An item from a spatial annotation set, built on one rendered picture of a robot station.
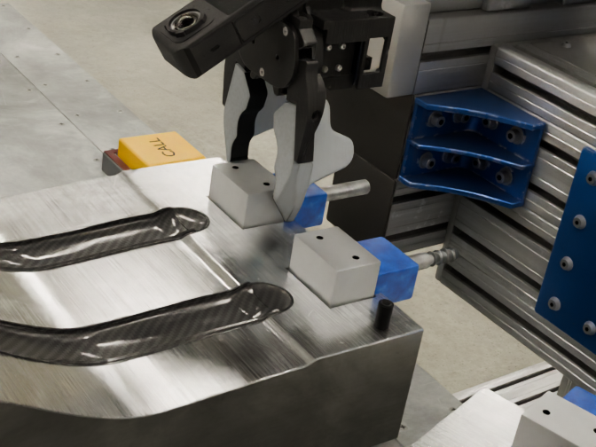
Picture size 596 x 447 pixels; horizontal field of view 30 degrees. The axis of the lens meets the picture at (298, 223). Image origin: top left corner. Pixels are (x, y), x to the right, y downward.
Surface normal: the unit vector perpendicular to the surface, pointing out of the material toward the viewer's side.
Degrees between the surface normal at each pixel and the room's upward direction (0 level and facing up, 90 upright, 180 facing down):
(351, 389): 90
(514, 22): 90
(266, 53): 90
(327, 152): 77
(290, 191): 106
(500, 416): 0
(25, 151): 0
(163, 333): 4
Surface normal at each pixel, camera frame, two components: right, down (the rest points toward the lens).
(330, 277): -0.82, 0.16
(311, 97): 0.57, 0.14
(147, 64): 0.15, -0.87
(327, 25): 0.55, 0.47
